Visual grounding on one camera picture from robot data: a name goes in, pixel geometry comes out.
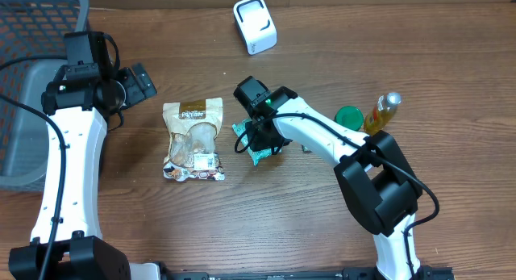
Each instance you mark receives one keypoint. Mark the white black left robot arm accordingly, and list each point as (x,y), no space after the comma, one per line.
(66,241)

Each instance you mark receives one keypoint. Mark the green lidded cup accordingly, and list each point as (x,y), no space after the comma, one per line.
(350,117)

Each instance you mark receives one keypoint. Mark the teal snack bar wrapper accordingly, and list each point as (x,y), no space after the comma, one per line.
(260,155)

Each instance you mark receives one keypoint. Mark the brown Pantree snack pouch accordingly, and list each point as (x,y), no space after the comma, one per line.
(193,128)

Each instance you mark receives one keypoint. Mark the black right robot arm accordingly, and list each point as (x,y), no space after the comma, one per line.
(378,186)

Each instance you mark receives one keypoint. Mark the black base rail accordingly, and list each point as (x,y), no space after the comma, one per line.
(356,273)

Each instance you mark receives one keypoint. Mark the yellow oil bottle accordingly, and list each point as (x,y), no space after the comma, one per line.
(382,113)

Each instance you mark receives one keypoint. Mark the grey plastic mesh basket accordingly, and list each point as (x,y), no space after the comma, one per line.
(32,50)

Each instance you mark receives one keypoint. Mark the white barcode scanner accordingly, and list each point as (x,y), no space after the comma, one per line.
(255,25)

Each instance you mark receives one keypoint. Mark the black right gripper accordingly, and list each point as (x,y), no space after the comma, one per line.
(258,144)

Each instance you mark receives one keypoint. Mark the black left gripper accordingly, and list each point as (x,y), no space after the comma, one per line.
(136,94)

